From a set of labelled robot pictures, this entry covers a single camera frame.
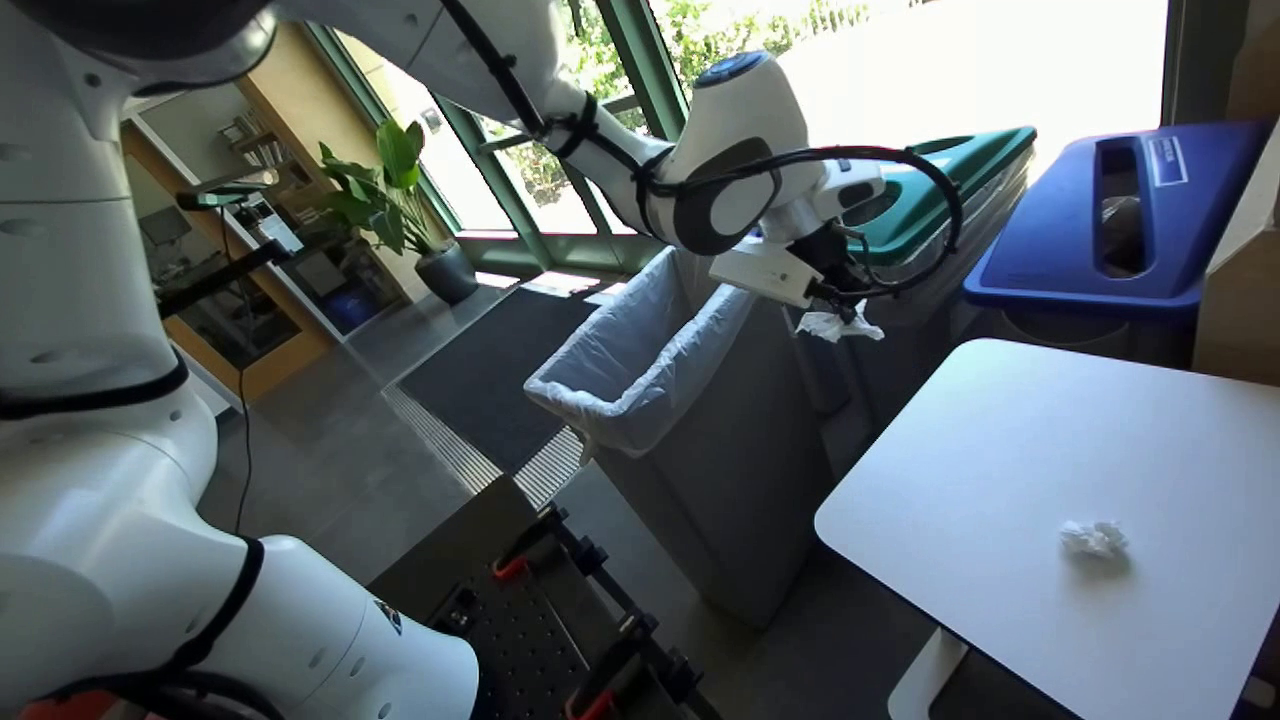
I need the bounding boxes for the orange-handled clamp near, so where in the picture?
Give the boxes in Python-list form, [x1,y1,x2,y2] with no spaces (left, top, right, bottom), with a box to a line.
[563,615,726,720]

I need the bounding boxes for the orange-handled clamp far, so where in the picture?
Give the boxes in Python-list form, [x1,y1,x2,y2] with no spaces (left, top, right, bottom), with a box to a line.
[489,504,607,586]

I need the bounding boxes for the potted green plant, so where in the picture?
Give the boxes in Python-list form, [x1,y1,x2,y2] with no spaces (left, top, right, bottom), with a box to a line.
[320,121,478,304]

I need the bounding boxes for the white paper ball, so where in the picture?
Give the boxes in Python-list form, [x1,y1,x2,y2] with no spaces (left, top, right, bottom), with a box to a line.
[801,307,886,344]

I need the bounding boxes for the black camera on stand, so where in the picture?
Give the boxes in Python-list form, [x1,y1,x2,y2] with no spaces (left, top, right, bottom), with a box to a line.
[155,189,296,321]

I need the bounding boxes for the grey bin with liner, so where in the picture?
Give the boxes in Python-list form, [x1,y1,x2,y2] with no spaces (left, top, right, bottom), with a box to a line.
[526,254,832,624]

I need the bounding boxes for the blue slot-lid recycling bin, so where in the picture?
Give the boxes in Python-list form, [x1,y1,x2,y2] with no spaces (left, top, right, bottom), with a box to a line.
[964,121,1272,366]

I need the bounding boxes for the orange-handled clamp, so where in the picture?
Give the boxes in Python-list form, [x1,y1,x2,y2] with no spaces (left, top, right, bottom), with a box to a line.
[563,615,726,720]
[489,504,607,586]

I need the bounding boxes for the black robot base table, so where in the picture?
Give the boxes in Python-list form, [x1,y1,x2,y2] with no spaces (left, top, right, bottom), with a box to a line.
[372,477,682,720]

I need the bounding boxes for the white side table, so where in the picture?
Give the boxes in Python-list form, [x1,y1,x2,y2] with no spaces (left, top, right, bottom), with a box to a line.
[817,341,1280,720]

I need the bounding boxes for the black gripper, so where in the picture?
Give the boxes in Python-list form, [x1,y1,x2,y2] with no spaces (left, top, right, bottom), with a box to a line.
[792,222,860,302]

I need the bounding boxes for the green round-hole bin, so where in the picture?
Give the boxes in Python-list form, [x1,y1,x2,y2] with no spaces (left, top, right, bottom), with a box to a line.
[843,129,1036,403]

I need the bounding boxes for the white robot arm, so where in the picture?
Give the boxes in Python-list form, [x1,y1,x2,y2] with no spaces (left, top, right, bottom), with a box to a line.
[0,0,830,720]

